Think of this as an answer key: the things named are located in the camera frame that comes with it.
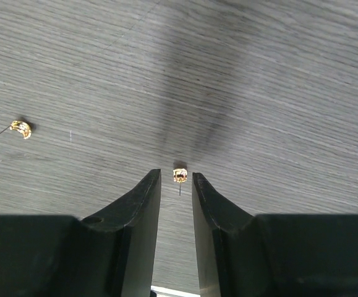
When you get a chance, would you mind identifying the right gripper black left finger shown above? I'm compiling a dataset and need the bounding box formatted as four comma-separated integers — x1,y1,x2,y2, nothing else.
0,169,161,296

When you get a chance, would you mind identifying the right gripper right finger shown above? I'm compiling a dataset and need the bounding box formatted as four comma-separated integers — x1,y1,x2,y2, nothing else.
192,173,358,296

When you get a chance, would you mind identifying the small pale bead earring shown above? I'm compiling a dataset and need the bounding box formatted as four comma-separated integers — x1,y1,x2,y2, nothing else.
173,168,188,195

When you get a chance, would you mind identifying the small gold earring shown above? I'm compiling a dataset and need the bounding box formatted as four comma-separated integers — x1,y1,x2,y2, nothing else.
0,120,33,139

